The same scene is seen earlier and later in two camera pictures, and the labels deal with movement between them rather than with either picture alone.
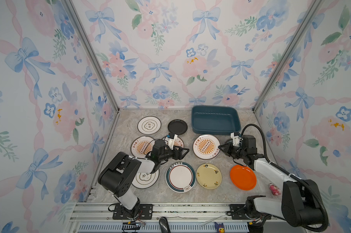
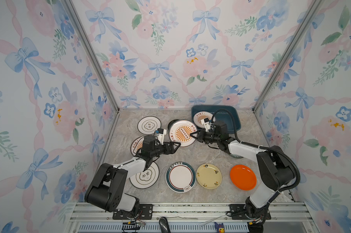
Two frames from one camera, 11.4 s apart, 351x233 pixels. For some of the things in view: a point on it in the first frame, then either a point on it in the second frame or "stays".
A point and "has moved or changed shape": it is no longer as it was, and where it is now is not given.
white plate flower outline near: [145, 180] stays
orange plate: [243, 177] stays
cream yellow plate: [209, 176] stays
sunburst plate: [141, 145] stays
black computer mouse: [164, 224] stays
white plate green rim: [180, 177] stays
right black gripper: [230, 145] → [203, 134]
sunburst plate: [206, 146] → [198, 116]
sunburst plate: [178, 142] has moved or changed shape
